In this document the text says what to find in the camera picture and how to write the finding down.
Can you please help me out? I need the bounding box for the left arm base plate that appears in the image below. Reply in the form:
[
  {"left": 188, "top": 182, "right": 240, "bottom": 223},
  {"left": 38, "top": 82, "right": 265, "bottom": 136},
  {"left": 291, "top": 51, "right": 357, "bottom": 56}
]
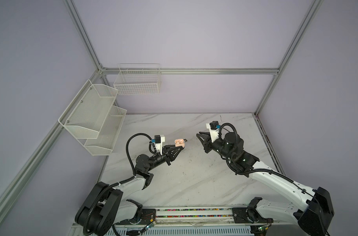
[{"left": 115, "top": 208, "right": 156, "bottom": 225}]

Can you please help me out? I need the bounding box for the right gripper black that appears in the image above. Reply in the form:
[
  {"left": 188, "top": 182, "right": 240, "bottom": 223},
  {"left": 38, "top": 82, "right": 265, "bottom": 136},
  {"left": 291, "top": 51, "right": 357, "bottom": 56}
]
[{"left": 194, "top": 132, "right": 234, "bottom": 162}]

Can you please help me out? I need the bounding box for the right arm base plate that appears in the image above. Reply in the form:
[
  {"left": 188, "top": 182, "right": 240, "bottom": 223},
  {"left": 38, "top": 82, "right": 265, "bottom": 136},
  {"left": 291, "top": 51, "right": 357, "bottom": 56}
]
[{"left": 232, "top": 207, "right": 273, "bottom": 224}]

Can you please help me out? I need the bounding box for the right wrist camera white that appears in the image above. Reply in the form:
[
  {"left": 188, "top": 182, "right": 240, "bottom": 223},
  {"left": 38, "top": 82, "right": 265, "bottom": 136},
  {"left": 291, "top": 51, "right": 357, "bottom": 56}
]
[{"left": 206, "top": 121, "right": 220, "bottom": 143}]

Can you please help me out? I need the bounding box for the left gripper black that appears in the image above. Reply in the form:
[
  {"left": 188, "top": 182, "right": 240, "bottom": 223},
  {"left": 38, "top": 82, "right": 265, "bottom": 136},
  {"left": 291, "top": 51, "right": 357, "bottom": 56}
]
[{"left": 147, "top": 145, "right": 182, "bottom": 173}]

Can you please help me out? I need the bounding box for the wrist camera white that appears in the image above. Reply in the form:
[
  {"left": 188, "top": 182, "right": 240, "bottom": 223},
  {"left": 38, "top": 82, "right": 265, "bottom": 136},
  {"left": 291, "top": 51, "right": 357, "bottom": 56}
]
[
  {"left": 206, "top": 121, "right": 220, "bottom": 143},
  {"left": 150, "top": 135, "right": 165, "bottom": 155}
]

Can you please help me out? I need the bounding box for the aluminium mounting rail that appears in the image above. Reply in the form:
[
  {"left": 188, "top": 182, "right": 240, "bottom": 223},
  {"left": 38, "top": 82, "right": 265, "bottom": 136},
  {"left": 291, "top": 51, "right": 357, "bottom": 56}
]
[{"left": 71, "top": 204, "right": 315, "bottom": 228}]

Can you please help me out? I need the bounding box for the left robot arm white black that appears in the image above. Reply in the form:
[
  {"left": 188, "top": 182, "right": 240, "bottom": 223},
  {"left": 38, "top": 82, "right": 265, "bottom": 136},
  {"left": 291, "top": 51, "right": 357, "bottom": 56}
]
[{"left": 75, "top": 145, "right": 184, "bottom": 236}]

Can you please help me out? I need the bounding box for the white mesh shelf upper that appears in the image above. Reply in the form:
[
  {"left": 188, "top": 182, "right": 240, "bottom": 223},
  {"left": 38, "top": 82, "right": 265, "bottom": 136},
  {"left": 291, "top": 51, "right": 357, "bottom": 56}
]
[{"left": 58, "top": 83, "right": 118, "bottom": 139}]

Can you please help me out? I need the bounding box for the white wire basket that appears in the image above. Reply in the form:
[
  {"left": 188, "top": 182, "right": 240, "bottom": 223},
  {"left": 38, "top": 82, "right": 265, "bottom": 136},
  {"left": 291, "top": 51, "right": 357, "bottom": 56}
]
[{"left": 114, "top": 64, "right": 161, "bottom": 95}]

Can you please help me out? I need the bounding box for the white mesh shelf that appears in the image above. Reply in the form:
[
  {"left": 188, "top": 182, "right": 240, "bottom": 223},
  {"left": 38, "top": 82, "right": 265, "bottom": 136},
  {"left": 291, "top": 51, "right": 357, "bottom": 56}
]
[
  {"left": 84, "top": 106, "right": 127, "bottom": 156},
  {"left": 58, "top": 83, "right": 118, "bottom": 139}
]

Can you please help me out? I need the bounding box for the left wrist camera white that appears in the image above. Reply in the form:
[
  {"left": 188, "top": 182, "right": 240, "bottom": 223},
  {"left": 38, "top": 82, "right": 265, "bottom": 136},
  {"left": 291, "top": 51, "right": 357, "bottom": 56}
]
[{"left": 150, "top": 135, "right": 165, "bottom": 155}]

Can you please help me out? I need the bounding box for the pink round charging case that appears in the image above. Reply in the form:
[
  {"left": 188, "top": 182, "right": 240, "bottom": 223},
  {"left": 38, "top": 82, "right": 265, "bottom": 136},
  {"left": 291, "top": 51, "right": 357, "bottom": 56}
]
[{"left": 175, "top": 139, "right": 187, "bottom": 147}]

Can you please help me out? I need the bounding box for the white mesh shelf lower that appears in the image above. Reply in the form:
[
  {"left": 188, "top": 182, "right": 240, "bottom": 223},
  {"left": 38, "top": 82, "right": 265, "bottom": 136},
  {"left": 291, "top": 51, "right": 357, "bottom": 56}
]
[{"left": 84, "top": 106, "right": 127, "bottom": 156}]

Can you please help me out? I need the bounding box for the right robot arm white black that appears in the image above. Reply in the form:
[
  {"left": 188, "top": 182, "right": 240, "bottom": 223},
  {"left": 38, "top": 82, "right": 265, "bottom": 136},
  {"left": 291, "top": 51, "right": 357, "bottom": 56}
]
[{"left": 196, "top": 132, "right": 334, "bottom": 236}]

